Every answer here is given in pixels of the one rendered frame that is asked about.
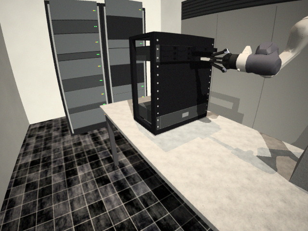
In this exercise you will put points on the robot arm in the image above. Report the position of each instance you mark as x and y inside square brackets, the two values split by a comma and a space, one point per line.
[267, 62]

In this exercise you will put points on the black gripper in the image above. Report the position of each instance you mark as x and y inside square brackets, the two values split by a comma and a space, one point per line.
[228, 60]

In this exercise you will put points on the black server rack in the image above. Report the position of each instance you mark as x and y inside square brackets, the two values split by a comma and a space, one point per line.
[180, 85]

